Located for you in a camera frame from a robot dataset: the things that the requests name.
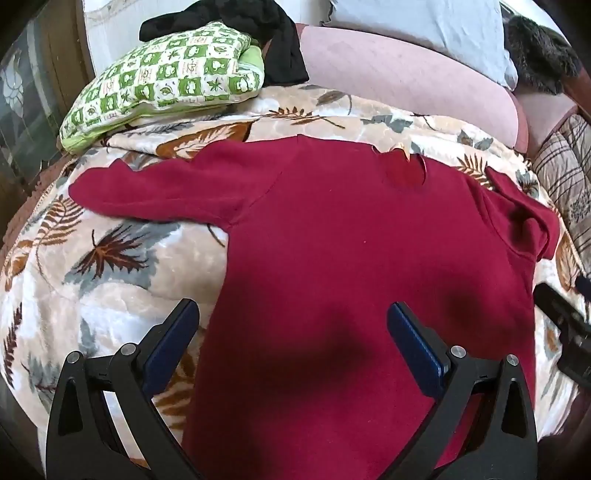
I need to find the wooden glass door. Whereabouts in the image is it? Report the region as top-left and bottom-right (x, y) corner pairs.
(0, 0), (95, 232)

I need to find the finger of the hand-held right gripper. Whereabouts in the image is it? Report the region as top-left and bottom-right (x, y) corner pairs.
(533, 276), (591, 340)

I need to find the green checkered pillow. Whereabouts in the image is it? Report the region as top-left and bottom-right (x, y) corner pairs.
(59, 21), (266, 155)

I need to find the white embroidered cloth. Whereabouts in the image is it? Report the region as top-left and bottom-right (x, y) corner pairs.
(83, 0), (195, 79)

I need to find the plaid striped cushion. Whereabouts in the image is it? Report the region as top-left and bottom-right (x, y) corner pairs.
(531, 113), (591, 273)

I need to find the pink bolster cushion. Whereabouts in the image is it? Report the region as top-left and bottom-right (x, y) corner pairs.
(295, 23), (529, 153)

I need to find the black garment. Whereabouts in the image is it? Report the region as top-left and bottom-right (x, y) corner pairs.
(139, 0), (310, 86)

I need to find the light blue pillow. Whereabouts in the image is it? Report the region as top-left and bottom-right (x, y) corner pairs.
(325, 0), (520, 90)

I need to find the dark fur cloth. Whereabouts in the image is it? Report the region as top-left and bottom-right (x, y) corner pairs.
(503, 14), (583, 95)

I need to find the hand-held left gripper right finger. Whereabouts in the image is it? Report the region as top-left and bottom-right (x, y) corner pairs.
(387, 301), (539, 480)

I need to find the red sweater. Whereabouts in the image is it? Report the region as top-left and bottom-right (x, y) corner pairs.
(68, 134), (561, 480)

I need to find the pink sofa seat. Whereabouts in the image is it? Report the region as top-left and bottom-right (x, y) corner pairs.
(512, 88), (578, 155)

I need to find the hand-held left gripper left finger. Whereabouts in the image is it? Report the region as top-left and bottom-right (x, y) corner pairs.
(45, 298), (201, 480)

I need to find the leaf print blanket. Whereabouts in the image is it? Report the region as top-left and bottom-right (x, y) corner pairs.
(0, 83), (587, 467)

